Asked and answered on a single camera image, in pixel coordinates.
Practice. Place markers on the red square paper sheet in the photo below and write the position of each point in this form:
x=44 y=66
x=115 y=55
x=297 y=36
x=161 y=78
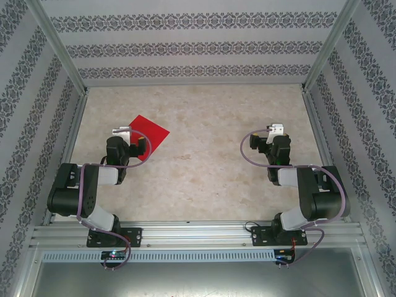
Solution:
x=154 y=133

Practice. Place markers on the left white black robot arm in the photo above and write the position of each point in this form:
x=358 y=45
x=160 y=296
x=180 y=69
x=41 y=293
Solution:
x=71 y=198

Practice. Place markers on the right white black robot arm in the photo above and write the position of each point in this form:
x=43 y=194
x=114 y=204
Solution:
x=325 y=198

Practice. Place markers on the grey metal sheet panel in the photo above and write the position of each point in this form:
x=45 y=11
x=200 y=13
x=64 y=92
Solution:
x=198 y=278

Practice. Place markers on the small circuit board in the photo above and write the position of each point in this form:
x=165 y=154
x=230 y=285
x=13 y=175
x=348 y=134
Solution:
x=113 y=255
x=283 y=256

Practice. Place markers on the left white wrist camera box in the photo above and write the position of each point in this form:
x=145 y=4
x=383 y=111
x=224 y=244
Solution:
x=122 y=132

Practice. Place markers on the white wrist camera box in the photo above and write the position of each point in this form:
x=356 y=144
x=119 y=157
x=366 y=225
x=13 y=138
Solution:
x=122 y=132
x=275 y=129

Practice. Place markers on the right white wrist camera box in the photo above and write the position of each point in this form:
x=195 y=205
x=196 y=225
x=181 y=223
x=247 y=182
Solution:
x=275 y=129

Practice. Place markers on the aluminium table side rail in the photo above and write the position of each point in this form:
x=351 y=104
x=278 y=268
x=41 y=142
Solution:
x=71 y=139
x=320 y=139

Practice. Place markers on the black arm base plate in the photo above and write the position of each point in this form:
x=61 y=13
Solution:
x=134 y=238
x=260 y=236

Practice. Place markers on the long aluminium mounting rail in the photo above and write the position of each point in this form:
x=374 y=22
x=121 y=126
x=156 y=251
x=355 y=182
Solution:
x=198 y=235

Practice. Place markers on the aluminium frame post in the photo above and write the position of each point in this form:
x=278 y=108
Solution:
x=55 y=40
x=331 y=40

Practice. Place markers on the aluminium frame bar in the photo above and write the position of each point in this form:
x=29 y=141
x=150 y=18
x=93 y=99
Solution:
x=26 y=272
x=371 y=272

